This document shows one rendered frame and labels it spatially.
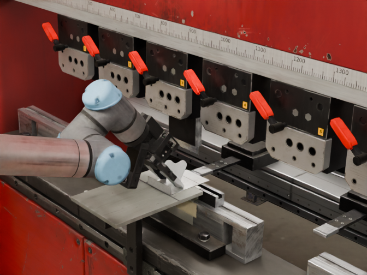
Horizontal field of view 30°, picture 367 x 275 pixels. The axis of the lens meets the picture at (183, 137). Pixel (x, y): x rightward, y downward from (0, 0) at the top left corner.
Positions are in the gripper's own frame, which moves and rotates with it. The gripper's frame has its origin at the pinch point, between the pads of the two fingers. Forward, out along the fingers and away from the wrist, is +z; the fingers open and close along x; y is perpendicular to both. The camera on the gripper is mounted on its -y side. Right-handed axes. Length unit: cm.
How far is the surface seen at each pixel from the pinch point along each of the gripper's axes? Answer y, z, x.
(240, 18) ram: 29.8, -32.3, -19.5
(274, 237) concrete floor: 38, 165, 77
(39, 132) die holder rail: -3, 8, 68
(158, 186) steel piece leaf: -2.8, -2.7, -0.2
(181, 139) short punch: 9.8, -4.3, 1.5
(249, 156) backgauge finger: 19.6, 14.7, -3.6
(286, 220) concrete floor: 52, 177, 85
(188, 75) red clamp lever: 17.7, -24.3, -8.3
